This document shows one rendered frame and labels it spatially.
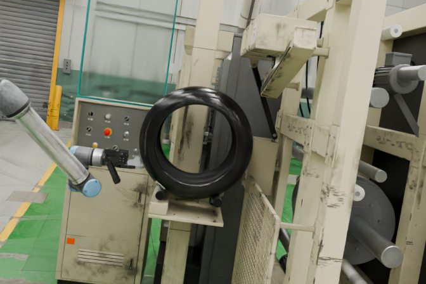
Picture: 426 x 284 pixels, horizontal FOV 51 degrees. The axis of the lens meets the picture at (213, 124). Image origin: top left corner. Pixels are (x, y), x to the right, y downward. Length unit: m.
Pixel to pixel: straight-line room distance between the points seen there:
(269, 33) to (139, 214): 1.56
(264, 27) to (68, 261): 2.00
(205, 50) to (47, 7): 9.02
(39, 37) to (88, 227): 8.60
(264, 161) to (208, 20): 0.83
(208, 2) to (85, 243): 1.69
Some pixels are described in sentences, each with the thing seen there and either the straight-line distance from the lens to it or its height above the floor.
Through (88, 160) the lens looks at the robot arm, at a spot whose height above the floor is 1.01.
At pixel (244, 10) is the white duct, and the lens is 3.03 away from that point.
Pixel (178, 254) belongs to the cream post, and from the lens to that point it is 2.67.
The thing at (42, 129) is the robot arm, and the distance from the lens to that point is 2.04.
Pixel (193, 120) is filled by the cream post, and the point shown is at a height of 1.25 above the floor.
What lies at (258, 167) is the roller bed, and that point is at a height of 1.05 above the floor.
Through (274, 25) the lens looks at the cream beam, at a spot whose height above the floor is 1.74.
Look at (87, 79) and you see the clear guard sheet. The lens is 2.93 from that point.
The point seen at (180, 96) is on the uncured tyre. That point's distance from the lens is 2.12.
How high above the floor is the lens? 1.45
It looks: 5 degrees down
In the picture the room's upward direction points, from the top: 8 degrees clockwise
